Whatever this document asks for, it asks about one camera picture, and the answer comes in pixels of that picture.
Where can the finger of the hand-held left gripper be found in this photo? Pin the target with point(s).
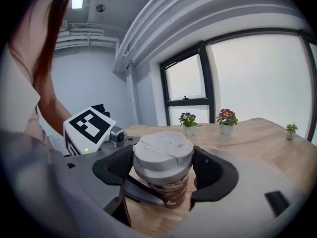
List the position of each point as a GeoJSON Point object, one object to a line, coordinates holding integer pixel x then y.
{"type": "Point", "coordinates": [143, 195]}

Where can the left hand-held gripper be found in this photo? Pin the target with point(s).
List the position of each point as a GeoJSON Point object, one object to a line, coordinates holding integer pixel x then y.
{"type": "Point", "coordinates": [86, 130]}

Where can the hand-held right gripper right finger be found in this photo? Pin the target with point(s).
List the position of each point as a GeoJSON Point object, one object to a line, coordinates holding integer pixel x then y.
{"type": "Point", "coordinates": [235, 195]}

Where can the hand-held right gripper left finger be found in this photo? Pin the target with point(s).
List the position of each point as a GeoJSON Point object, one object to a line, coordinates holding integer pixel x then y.
{"type": "Point", "coordinates": [99, 177]}

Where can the white plastic coffee cup lid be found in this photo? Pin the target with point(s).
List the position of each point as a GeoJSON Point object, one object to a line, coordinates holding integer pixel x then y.
{"type": "Point", "coordinates": [161, 152]}

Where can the person's left forearm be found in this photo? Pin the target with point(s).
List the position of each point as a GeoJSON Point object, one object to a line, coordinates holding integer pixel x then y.
{"type": "Point", "coordinates": [53, 113]}

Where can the black mesh office chair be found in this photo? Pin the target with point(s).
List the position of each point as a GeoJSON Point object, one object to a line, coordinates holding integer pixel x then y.
{"type": "Point", "coordinates": [100, 109]}

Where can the purple flower potted plant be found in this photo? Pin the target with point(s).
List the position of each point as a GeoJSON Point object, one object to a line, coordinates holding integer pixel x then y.
{"type": "Point", "coordinates": [188, 120]}

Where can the pink flower potted plant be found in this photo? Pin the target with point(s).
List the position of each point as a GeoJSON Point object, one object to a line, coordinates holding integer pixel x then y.
{"type": "Point", "coordinates": [226, 119]}

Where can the small green potted plant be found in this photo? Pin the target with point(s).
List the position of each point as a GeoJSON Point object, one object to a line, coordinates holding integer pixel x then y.
{"type": "Point", "coordinates": [291, 130]}

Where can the black framed casement window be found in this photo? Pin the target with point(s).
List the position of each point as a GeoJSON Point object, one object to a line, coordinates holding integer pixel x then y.
{"type": "Point", "coordinates": [210, 83]}

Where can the person's light pink top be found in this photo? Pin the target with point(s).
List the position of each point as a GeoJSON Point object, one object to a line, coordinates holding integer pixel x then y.
{"type": "Point", "coordinates": [19, 108]}

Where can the narrow black framed window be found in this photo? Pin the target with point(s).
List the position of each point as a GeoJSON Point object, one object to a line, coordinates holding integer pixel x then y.
{"type": "Point", "coordinates": [310, 88]}

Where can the white air vent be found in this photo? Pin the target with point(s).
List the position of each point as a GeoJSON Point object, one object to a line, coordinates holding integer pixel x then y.
{"type": "Point", "coordinates": [64, 25]}

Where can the round ceiling fixture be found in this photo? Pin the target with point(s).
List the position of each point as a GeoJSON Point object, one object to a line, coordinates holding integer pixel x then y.
{"type": "Point", "coordinates": [100, 8]}

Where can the white vertical wall pipe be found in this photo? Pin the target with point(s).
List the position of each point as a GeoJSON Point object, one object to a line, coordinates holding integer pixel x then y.
{"type": "Point", "coordinates": [131, 95]}

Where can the white horizontal wall pipes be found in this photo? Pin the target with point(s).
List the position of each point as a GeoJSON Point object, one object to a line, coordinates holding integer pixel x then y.
{"type": "Point", "coordinates": [86, 38]}

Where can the white ceiling duct bundle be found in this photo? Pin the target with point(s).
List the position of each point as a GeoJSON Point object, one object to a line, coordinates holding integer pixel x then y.
{"type": "Point", "coordinates": [185, 16]}

